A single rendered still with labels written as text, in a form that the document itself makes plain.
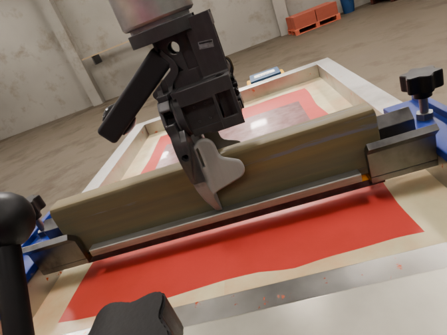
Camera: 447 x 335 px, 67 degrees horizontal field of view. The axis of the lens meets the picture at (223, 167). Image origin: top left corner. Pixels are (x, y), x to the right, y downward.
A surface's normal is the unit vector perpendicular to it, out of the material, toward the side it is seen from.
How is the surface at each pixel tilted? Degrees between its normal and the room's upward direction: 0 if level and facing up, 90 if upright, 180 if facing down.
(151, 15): 90
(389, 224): 0
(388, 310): 0
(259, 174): 88
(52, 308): 0
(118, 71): 90
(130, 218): 88
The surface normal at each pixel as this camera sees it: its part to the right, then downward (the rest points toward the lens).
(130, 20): -0.47, 0.53
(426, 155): -0.03, 0.44
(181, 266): -0.34, -0.85
